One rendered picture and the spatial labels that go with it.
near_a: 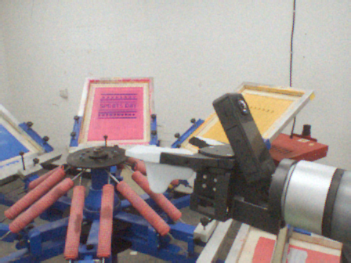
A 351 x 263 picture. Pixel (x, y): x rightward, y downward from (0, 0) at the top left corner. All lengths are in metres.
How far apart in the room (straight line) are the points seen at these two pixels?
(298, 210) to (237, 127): 0.11
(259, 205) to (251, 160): 0.06
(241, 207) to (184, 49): 3.04
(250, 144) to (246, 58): 2.83
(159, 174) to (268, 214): 0.14
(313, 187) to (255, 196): 0.08
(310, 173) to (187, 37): 3.07
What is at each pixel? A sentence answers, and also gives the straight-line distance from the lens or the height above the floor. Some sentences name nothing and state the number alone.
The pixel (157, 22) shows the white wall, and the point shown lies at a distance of 3.53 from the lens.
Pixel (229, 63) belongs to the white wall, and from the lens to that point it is 3.22.
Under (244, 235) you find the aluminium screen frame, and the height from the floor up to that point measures 0.99.
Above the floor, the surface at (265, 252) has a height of 0.95.
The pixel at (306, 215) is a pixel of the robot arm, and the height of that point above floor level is 1.65.
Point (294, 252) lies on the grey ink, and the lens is 1.51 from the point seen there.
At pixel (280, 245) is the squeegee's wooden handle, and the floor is 1.06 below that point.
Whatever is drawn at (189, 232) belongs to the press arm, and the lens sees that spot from 1.39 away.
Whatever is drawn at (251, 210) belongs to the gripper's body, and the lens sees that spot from 0.39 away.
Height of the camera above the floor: 1.82
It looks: 15 degrees down
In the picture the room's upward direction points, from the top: straight up
